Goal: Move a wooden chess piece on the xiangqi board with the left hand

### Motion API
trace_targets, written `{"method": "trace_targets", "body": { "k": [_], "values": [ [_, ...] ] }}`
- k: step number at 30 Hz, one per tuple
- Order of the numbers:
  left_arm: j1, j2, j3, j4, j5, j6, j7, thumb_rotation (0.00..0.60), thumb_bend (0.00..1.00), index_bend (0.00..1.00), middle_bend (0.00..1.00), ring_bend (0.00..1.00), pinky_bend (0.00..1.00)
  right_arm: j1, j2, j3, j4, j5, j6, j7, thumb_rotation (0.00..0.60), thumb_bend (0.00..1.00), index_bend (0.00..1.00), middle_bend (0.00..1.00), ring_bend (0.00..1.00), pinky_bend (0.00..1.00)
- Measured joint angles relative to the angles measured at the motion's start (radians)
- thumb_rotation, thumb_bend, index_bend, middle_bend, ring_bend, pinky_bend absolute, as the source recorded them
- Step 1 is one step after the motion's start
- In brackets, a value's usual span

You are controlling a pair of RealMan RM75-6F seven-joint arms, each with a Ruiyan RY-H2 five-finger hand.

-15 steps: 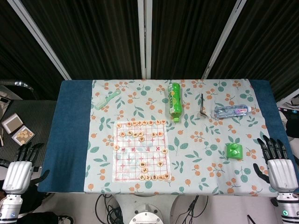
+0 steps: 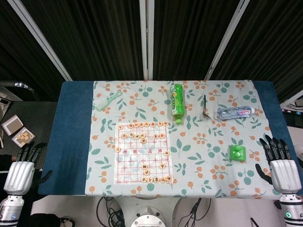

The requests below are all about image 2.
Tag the floral patterned tablecloth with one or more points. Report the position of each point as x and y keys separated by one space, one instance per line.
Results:
x=196 y=151

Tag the chrome metal tube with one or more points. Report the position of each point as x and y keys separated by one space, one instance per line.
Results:
x=19 y=84

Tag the clear plastic water bottle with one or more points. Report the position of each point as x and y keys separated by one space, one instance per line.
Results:
x=232 y=113

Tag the cardboard xiangqi piece box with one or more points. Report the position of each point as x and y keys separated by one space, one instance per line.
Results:
x=16 y=140

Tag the empty cardboard box lid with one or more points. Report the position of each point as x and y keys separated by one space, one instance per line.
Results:
x=11 y=125

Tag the green tea plastic bottle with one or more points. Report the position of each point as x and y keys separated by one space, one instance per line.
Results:
x=177 y=101

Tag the silver robot torso column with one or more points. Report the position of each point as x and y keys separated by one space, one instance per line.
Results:
x=148 y=218

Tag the black pleated curtain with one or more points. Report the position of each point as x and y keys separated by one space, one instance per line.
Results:
x=99 y=40

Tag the blue table cover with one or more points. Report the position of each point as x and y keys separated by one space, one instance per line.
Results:
x=71 y=142

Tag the green plastic toy block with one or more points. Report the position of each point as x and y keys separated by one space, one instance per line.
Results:
x=236 y=153

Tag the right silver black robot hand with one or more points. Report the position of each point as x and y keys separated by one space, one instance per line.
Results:
x=285 y=176

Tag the white red-lined xiangqi board sheet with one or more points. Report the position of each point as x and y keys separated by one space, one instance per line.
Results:
x=132 y=163

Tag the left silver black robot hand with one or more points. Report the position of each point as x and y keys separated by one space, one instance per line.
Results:
x=20 y=176

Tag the white metal frame pole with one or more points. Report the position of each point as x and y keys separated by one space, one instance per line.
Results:
x=227 y=40
x=146 y=40
x=40 y=40

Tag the light green plastic comb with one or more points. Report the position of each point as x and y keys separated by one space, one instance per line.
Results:
x=111 y=99

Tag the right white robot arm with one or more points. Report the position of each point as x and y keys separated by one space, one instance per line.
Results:
x=292 y=209

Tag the metal spoon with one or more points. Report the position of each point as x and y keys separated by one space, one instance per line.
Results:
x=205 y=115

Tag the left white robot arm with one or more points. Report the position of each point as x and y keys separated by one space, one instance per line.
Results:
x=10 y=209

